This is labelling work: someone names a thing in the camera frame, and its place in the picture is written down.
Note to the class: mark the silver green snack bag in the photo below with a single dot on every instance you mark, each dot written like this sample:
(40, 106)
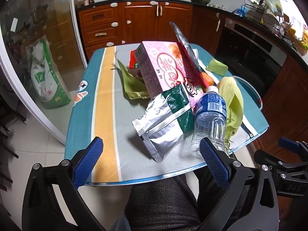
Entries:
(158, 125)

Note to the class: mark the wooden kitchen cabinet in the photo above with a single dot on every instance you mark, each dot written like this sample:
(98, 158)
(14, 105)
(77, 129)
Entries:
(139, 21)

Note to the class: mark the black built-in oven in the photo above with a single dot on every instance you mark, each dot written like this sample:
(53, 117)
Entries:
(245, 53)

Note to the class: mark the person's blue clothing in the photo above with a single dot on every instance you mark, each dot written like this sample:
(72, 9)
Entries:
(121, 225)

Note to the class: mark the wicker basket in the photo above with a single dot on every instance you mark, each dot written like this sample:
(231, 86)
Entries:
(297, 41)

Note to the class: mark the red silver foil packet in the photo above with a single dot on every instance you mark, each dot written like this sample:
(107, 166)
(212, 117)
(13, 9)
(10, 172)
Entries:
(185, 50)

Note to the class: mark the red crinkled wrapper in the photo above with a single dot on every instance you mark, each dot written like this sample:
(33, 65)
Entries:
(132, 61)

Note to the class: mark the light green paper packet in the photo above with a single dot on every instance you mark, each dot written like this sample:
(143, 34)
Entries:
(216, 67)

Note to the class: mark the pink cardboard box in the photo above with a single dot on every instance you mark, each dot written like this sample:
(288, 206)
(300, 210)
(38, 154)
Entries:
(156, 77)

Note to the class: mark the clear plastic water bottle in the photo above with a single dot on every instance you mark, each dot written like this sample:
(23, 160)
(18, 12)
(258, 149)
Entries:
(209, 122)

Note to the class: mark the glass sliding door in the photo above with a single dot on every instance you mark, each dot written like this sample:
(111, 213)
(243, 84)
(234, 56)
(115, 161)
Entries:
(72, 16)

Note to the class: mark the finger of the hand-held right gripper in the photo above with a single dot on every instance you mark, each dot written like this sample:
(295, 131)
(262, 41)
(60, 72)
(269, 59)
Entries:
(287, 142)
(288, 166)

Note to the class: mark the teal striped tablecloth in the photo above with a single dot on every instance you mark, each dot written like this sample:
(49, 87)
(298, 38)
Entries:
(105, 101)

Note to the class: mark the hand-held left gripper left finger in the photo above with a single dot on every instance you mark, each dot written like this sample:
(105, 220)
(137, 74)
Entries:
(89, 160)

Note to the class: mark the yellow-green corn husk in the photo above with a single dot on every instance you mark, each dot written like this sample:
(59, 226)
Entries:
(234, 101)

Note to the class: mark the green leaf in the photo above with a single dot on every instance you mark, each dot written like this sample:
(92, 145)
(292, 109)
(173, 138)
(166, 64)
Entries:
(132, 86)

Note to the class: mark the green white rice sack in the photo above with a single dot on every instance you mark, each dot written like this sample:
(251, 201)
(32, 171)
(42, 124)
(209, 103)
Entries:
(48, 84)

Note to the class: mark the blue-grey plastic bin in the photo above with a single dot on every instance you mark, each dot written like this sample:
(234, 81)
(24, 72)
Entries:
(252, 88)

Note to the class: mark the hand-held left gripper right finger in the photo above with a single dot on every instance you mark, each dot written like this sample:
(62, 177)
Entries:
(214, 163)

